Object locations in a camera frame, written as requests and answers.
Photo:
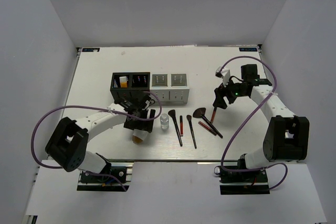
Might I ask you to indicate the white slotted organizer box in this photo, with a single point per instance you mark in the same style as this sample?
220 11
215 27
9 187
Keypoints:
170 88

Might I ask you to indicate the orange bottle in organizer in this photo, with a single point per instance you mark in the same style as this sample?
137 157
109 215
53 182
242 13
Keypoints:
123 81

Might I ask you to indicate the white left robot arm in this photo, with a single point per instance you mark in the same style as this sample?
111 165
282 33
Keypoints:
68 143

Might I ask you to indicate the long black powder brush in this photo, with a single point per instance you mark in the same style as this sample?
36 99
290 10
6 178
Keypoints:
172 114

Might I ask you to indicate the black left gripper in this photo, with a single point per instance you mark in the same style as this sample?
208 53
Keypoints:
145 125

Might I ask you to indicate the white and orange tube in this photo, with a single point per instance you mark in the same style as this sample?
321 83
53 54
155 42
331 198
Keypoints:
139 136

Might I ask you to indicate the black organizer box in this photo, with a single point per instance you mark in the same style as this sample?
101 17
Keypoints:
138 83

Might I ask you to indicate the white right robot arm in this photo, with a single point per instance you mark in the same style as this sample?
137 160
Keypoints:
287 135

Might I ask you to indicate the black fan makeup brush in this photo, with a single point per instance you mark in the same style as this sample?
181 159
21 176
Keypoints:
200 114

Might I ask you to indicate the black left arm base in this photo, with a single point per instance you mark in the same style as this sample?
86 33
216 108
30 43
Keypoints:
119 179

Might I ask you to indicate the red lip gloss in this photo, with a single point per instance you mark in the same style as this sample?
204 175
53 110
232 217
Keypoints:
213 114

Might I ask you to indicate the clear small bottle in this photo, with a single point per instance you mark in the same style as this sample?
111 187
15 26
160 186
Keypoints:
164 121

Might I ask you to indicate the dark red lip gloss tube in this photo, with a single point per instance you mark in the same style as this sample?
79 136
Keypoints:
206 127

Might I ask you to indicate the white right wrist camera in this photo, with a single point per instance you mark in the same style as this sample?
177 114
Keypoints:
223 73

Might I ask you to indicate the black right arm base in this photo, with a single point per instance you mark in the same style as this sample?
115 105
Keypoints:
248 183

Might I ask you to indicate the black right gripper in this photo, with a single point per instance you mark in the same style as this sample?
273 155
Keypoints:
220 92

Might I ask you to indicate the black angled makeup brush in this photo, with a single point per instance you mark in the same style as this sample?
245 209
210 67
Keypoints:
189 119

